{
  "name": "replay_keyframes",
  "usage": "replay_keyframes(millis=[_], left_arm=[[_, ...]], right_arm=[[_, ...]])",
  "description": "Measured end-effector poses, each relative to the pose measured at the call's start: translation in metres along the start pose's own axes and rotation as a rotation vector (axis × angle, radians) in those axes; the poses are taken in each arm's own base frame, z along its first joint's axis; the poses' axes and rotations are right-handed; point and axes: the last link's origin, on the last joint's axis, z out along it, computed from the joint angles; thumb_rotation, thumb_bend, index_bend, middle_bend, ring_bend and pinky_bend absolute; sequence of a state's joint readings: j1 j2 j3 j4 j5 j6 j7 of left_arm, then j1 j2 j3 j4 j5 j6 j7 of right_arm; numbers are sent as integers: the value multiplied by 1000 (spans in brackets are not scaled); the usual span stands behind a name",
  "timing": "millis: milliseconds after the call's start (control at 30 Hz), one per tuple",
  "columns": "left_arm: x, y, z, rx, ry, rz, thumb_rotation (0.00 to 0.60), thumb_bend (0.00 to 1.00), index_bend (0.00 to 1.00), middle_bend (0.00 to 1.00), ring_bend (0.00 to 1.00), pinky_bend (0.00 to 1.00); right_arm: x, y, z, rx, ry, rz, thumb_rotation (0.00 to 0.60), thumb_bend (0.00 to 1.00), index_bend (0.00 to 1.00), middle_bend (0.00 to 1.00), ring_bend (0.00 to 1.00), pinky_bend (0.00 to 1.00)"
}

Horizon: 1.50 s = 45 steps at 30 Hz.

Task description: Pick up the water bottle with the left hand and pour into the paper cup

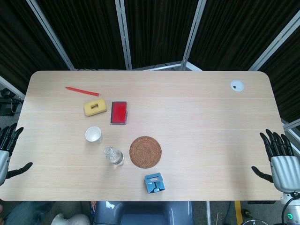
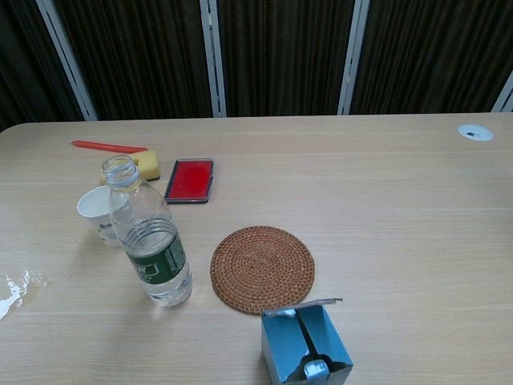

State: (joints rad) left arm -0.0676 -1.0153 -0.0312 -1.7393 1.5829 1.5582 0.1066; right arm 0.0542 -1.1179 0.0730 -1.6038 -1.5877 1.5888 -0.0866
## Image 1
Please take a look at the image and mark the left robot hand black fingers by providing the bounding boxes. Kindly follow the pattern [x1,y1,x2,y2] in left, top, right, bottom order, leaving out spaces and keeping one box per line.
[0,123,33,186]

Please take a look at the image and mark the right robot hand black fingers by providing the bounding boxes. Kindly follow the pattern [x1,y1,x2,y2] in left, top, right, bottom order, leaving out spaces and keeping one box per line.
[251,128,300,193]

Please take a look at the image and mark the transparent plastic bottle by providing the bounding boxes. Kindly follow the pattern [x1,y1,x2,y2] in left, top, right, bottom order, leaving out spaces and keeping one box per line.
[102,146,125,166]

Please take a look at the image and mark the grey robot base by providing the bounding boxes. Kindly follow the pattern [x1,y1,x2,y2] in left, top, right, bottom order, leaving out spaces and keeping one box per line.
[93,201,195,225]

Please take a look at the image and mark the white paper cup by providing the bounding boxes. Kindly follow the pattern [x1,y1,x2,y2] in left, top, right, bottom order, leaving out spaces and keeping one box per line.
[84,126,103,144]

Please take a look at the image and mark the black power equipment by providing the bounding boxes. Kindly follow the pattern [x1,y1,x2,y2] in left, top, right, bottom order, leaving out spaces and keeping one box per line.
[0,88,24,116]

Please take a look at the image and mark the yellow floor strip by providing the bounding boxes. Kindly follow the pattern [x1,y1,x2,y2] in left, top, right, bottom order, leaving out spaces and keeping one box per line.
[235,201,242,225]

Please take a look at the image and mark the white rounded object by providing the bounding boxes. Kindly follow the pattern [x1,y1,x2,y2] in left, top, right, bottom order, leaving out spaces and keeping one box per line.
[51,212,91,225]

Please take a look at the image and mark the red pen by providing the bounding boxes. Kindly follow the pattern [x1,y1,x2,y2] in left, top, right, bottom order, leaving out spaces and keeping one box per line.
[65,86,100,98]

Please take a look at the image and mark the yellow sponge block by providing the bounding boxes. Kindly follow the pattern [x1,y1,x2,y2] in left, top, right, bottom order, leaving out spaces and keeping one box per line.
[83,98,108,117]

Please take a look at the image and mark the blue cardboard box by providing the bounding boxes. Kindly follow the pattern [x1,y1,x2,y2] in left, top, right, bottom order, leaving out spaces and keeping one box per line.
[144,172,166,194]

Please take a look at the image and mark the round woven brown coaster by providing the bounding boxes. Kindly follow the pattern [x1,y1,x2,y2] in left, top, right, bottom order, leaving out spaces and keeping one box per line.
[129,136,163,169]

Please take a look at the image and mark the white table cable grommet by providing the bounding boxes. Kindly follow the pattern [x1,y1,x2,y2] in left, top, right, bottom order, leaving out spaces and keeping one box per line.
[230,80,245,92]

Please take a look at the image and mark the grey screen frame post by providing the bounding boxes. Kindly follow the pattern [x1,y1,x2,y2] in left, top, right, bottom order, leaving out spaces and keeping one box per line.
[181,0,207,70]
[114,0,133,70]
[247,10,300,71]
[25,0,76,70]

